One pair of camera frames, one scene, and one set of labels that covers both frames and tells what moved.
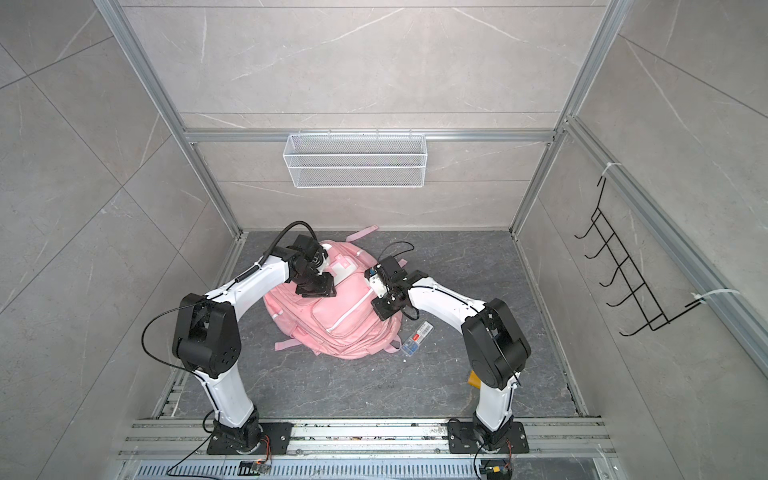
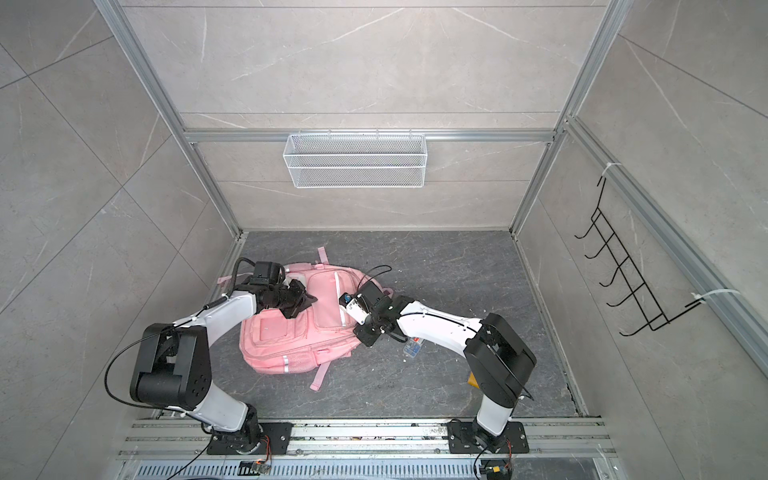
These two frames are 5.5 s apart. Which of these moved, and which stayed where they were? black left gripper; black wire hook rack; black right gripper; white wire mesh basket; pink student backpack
Moved: black right gripper; pink student backpack; black left gripper
Stayed: white wire mesh basket; black wire hook rack
